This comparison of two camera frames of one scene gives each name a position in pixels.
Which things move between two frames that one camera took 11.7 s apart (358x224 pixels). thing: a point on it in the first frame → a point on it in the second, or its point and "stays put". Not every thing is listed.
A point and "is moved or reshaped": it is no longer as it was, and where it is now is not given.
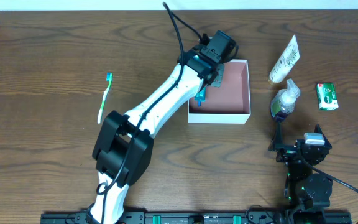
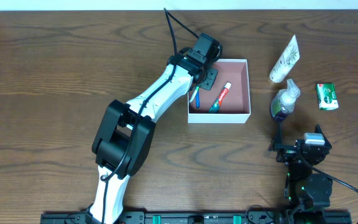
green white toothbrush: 109,78 is moved or reshaped
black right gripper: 291,149 stays put
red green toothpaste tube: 201,96 → 215,108
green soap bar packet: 327,98 stays put
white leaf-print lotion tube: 286,63 stays put
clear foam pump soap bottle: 283,101 stays put
